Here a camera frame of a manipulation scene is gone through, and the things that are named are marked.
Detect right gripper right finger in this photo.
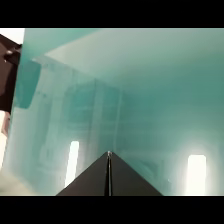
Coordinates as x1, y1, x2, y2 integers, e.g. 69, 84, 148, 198
109, 151, 164, 196

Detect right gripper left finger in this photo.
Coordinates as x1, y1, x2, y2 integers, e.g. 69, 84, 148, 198
56, 151, 110, 196

